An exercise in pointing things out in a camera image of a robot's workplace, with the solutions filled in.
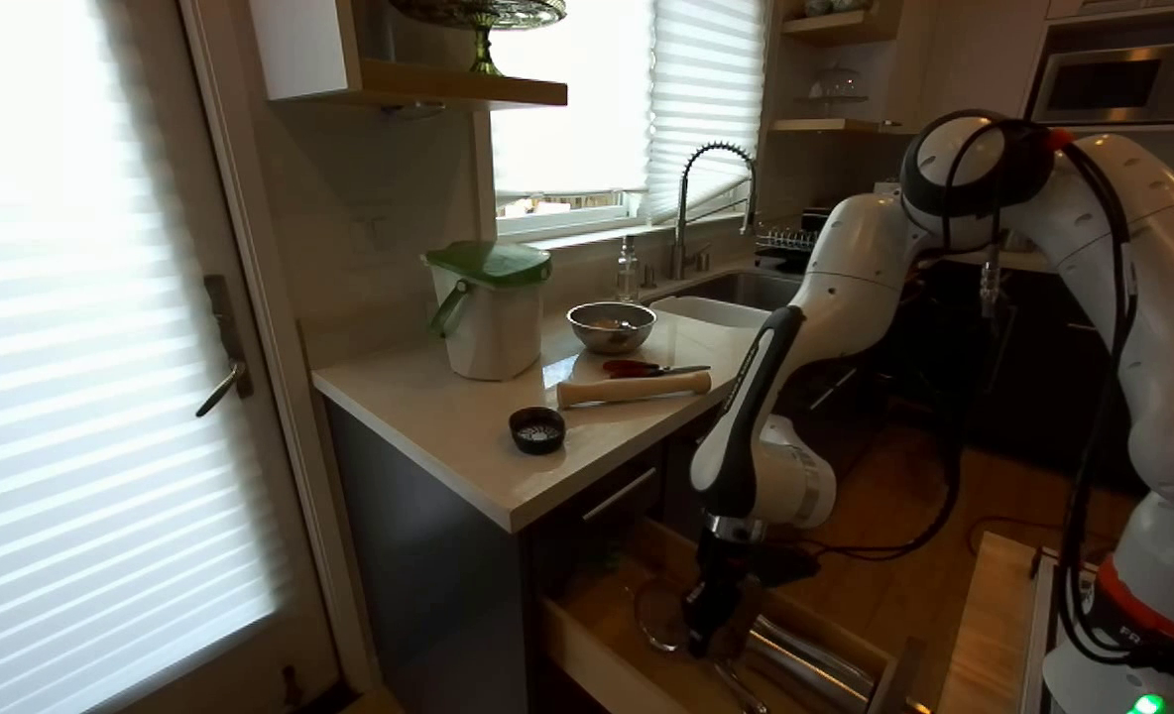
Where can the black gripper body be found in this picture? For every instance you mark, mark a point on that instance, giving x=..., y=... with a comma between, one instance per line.
x=729, y=571

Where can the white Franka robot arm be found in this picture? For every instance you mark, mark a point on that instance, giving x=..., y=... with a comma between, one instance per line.
x=1167, y=332

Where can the round metal mesh strainer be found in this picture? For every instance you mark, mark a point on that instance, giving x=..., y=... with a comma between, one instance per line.
x=662, y=621

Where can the wooden kitchen drawer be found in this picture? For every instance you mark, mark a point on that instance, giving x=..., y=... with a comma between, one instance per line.
x=589, y=657

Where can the wooden cutting board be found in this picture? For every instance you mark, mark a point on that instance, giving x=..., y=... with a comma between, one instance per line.
x=628, y=390

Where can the small black bowl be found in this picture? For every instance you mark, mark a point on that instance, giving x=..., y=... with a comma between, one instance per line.
x=536, y=430

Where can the metal bowl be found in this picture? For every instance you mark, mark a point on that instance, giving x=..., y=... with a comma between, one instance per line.
x=610, y=327

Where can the white kitchen sink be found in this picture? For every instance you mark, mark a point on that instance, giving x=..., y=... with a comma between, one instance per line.
x=729, y=288

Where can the dark kitchen cabinet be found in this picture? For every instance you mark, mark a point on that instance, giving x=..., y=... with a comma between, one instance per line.
x=412, y=569

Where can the clear glass soap bottle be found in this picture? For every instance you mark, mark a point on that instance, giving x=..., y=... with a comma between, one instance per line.
x=628, y=278

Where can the steel gooseneck faucet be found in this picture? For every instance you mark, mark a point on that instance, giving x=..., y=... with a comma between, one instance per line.
x=678, y=223

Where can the bright kitchen window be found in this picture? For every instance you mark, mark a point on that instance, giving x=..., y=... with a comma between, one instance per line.
x=572, y=122

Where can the window with pleated blind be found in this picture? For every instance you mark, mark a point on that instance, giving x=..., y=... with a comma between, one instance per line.
x=708, y=81

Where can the green glass footed dish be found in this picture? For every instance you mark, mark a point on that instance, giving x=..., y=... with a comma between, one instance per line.
x=480, y=15

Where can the built-in microwave oven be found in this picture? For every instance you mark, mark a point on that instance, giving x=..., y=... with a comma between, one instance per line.
x=1125, y=81

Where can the glass door with blinds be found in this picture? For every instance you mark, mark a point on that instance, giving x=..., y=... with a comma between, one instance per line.
x=83, y=397

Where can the wooden robot mount table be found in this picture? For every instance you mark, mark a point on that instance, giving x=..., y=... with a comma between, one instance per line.
x=989, y=636

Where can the white and wood wall shelf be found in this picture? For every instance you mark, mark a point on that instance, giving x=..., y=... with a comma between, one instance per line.
x=452, y=90

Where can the open wooden wall shelves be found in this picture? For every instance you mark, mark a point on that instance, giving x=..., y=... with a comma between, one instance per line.
x=837, y=23

